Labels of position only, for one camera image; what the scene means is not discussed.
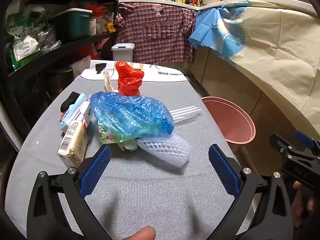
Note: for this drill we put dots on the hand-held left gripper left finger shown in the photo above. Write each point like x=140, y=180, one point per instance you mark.
x=96, y=170

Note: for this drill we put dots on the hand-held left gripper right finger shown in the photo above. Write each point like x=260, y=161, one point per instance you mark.
x=225, y=170

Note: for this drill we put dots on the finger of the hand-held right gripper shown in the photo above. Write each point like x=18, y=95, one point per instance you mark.
x=303, y=138
x=278, y=142

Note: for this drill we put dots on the yellow carton box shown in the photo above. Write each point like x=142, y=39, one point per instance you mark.
x=72, y=145

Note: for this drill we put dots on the floral printed packet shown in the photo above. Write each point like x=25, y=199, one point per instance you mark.
x=107, y=136

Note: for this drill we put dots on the white wrapper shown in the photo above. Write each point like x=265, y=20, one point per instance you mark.
x=127, y=146

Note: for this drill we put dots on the pink plastic basin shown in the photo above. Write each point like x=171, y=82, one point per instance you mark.
x=232, y=127

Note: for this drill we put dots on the small white box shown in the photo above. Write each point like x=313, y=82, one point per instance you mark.
x=87, y=112

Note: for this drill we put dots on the white foam net sleeve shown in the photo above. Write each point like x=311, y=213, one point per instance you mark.
x=165, y=152

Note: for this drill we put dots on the blue plastic bag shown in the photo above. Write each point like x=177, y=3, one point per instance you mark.
x=130, y=115

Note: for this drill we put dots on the blue face mask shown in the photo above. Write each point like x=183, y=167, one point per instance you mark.
x=73, y=108

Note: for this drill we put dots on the black piece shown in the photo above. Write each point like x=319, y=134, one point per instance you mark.
x=70, y=100

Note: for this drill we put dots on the red plastic bag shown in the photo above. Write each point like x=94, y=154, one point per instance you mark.
x=128, y=80

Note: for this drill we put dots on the small white trash bin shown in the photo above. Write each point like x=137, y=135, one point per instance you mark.
x=123, y=53

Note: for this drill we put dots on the person's right hand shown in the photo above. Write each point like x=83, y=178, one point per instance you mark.
x=311, y=206

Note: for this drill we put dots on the person's left hand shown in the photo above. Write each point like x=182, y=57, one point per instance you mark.
x=142, y=233

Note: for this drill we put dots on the grey table mat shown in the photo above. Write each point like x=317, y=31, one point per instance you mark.
x=155, y=192

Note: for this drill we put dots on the beige kitchen cabinet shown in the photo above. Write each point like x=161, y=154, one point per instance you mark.
x=225, y=80

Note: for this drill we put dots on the cream and blue cloth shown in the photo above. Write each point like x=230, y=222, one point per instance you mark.
x=275, y=42

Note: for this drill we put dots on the white plastic bag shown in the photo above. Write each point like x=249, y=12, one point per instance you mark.
x=80, y=67

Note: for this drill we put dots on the white printed sheet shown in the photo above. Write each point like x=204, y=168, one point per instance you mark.
x=170, y=76

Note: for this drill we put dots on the orange packet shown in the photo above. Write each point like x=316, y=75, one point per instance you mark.
x=93, y=52

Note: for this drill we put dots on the black shelf rack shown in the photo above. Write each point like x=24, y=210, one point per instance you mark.
x=75, y=43

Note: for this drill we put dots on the clear plastic bag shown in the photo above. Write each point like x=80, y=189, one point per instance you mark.
x=48, y=38

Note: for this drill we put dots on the green and white food bag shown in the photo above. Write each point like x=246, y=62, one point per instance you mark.
x=22, y=50

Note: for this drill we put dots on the white paper cup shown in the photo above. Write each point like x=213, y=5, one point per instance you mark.
x=92, y=27

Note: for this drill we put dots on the yellow packet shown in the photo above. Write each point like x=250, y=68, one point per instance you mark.
x=110, y=27

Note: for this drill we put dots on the green storage box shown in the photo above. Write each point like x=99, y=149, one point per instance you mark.
x=72, y=27

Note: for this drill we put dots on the pink plaid cloth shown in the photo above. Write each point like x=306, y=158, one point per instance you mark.
x=160, y=35

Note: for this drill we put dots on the red bag on shelf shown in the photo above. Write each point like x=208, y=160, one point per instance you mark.
x=96, y=10

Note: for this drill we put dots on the green printed bag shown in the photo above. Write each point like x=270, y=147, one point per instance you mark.
x=22, y=20

